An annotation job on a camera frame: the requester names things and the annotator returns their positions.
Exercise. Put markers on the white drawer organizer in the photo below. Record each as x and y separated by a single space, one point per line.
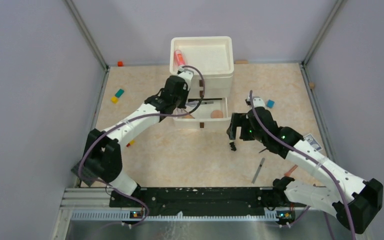
213 65

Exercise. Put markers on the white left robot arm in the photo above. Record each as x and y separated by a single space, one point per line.
102 158

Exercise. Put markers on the pink spray bottle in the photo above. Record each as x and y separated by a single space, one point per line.
179 58

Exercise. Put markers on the coral pink pencil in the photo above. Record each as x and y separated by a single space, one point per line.
290 171

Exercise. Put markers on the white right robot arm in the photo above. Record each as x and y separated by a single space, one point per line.
352 200

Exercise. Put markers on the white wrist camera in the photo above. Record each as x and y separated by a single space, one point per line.
185 74
256 102

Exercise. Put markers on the black makeup brush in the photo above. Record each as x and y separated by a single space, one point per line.
204 99

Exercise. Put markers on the round peach makeup puff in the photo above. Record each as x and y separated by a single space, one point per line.
217 114

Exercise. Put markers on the red yellow toy block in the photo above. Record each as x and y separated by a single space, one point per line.
130 143

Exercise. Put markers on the teal toy block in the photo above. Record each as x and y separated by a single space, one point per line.
119 93

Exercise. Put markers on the blue toy cube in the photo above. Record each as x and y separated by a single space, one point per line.
270 103

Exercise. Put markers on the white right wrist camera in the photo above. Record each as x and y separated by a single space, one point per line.
256 102

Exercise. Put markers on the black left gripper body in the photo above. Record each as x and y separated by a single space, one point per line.
181 100

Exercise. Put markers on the wooden block behind table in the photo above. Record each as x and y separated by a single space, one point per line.
241 62

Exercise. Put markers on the blue playing card box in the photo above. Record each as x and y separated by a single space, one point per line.
313 142

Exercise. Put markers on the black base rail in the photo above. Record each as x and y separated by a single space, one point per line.
203 201

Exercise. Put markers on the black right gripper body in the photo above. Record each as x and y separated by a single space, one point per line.
250 134

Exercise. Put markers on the dark grey building baseplate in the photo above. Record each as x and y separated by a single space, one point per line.
84 174

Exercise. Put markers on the tan makeup sponge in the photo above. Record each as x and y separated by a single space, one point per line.
188 116

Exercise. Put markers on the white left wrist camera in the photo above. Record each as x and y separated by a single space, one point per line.
185 74

